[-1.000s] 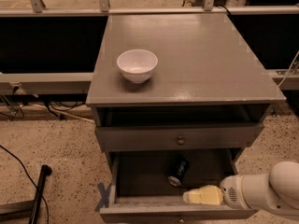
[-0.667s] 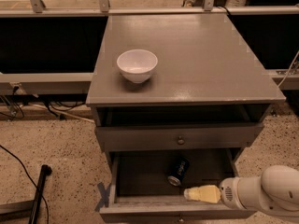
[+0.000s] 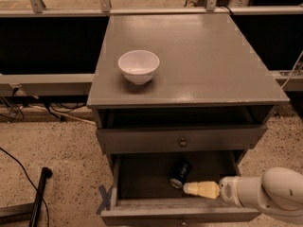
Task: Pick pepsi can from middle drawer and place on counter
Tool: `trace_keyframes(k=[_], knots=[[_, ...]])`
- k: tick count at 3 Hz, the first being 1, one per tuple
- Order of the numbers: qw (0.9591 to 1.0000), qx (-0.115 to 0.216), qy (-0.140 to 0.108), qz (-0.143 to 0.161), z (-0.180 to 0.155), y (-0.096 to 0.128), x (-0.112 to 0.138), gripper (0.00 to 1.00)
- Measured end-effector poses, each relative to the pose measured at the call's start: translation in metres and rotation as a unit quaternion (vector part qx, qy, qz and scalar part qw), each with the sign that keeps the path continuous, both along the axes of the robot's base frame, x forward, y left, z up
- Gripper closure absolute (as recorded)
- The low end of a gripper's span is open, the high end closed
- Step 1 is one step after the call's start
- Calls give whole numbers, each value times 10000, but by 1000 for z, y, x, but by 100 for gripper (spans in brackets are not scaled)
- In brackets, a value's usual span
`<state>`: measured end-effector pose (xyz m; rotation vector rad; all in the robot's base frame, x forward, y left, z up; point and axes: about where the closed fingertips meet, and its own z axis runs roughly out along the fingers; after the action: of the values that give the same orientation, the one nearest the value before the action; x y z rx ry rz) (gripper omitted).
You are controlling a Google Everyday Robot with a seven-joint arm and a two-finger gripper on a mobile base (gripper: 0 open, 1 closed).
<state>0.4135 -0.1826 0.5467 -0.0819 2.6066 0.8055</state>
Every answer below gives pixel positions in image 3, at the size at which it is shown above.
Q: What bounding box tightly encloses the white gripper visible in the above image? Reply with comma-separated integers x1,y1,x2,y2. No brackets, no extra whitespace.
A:
183,177,241,206

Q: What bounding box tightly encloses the blue pepsi can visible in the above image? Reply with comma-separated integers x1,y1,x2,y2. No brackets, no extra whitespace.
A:
169,159,192,189

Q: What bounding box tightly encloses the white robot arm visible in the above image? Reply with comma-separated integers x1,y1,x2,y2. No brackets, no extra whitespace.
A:
183,167,303,225

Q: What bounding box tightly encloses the top grey drawer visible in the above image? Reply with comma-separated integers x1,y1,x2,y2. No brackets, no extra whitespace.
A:
97,125,267,154

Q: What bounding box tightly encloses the open middle grey drawer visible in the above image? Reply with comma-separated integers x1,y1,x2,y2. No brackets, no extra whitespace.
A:
101,151,259,226

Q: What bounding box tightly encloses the grey wooden drawer cabinet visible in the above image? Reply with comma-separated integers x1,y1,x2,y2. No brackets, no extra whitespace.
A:
86,13,290,227

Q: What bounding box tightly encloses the blue tape cross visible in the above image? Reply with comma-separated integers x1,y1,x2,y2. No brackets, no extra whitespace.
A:
96,185,113,215

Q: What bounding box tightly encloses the white ceramic bowl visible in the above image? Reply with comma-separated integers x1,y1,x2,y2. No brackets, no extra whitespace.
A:
117,50,160,85

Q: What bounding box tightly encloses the black metal stand leg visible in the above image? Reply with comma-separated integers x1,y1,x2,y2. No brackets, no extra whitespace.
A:
0,167,52,227

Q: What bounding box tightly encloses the grey metal railing frame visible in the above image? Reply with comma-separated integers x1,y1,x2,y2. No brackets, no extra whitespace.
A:
0,0,303,97

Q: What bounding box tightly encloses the black floor cable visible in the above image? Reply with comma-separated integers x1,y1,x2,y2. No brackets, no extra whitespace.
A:
0,147,50,227

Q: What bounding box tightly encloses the white cable at right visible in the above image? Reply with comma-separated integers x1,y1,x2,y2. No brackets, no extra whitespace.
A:
279,50,303,90

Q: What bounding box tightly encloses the bundle of black cables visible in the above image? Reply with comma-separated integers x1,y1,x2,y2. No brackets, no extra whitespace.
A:
0,86,88,123

